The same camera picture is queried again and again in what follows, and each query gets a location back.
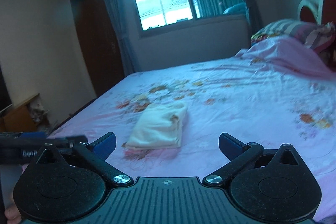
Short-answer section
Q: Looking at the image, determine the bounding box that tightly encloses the striped floral pillow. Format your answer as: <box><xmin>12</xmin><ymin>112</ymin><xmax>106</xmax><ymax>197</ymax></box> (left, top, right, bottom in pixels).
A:
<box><xmin>251</xmin><ymin>19</ymin><xmax>335</xmax><ymax>53</ymax></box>

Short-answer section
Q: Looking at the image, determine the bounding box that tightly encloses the person's left hand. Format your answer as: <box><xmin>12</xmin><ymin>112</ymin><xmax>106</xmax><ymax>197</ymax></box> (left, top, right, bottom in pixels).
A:
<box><xmin>1</xmin><ymin>164</ymin><xmax>28</xmax><ymax>223</ymax></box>

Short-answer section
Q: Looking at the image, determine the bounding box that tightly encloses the pink floral bed sheet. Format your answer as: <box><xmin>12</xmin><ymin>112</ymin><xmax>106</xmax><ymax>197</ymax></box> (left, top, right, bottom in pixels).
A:
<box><xmin>54</xmin><ymin>36</ymin><xmax>335</xmax><ymax>221</ymax></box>

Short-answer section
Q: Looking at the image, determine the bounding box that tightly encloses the dark brown wooden door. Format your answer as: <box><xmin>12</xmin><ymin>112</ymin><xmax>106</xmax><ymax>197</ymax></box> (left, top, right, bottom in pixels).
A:
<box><xmin>70</xmin><ymin>0</ymin><xmax>125</xmax><ymax>97</ymax></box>

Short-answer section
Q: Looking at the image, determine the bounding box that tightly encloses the wooden side cabinet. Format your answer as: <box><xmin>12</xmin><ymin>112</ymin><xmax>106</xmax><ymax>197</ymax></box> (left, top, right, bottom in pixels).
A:
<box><xmin>1</xmin><ymin>93</ymin><xmax>51</xmax><ymax>133</ymax></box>

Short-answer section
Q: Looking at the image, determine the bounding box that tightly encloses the cream white garment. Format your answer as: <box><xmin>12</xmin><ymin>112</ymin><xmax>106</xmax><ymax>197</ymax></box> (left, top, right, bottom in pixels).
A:
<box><xmin>123</xmin><ymin>102</ymin><xmax>187</xmax><ymax>150</ymax></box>

